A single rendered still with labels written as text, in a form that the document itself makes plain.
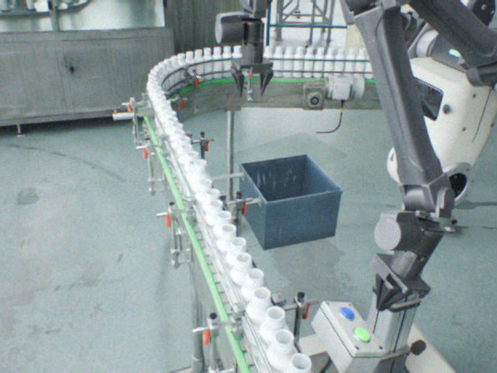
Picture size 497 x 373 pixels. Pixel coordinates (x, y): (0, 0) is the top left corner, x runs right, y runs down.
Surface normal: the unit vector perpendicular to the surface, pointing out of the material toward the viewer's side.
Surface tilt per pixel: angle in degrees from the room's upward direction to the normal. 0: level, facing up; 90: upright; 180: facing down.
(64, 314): 0
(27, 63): 90
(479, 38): 65
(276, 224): 90
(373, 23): 97
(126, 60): 91
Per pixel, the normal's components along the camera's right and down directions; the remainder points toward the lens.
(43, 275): 0.04, -0.86
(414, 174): -0.77, 0.41
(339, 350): -0.88, -0.15
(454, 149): 0.33, 0.65
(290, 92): 0.03, 0.52
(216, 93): 0.46, 0.46
